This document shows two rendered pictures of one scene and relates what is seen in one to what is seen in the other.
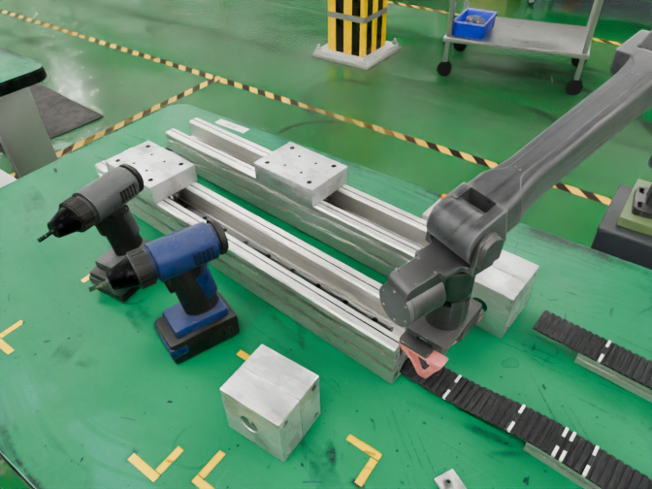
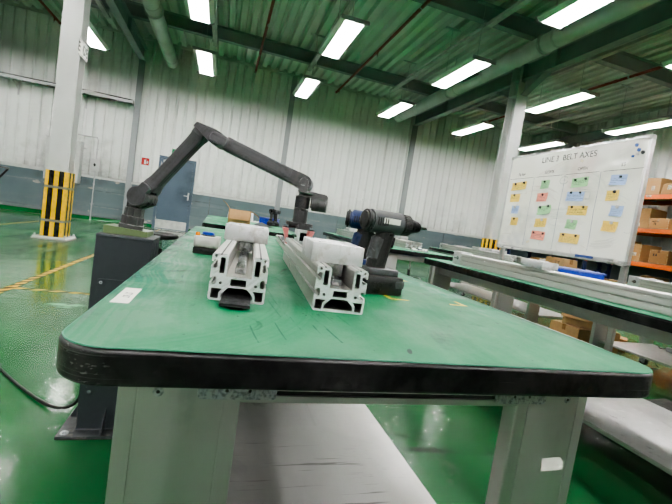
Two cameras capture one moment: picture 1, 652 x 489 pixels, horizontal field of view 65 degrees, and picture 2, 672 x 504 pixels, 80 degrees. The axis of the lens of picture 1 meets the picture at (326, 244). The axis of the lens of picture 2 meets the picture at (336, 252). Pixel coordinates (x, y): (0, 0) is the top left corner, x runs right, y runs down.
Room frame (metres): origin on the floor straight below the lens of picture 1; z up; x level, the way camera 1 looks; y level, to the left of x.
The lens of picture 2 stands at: (1.64, 0.91, 0.95)
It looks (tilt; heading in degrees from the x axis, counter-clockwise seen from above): 4 degrees down; 217
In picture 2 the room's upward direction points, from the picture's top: 9 degrees clockwise
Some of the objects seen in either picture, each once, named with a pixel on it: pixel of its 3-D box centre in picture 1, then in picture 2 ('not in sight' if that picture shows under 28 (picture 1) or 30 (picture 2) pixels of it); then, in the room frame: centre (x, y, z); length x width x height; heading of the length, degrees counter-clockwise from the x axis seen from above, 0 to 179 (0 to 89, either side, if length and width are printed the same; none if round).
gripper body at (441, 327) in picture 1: (445, 305); (300, 217); (0.47, -0.16, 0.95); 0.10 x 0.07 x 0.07; 139
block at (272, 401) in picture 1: (277, 395); not in sight; (0.42, 0.07, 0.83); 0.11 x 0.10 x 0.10; 145
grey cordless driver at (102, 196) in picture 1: (104, 243); (391, 253); (0.69, 0.39, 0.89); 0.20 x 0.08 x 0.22; 151
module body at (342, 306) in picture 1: (236, 242); (311, 263); (0.76, 0.17, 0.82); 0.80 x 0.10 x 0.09; 49
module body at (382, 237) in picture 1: (302, 197); (244, 254); (0.90, 0.05, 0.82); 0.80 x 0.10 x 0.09; 49
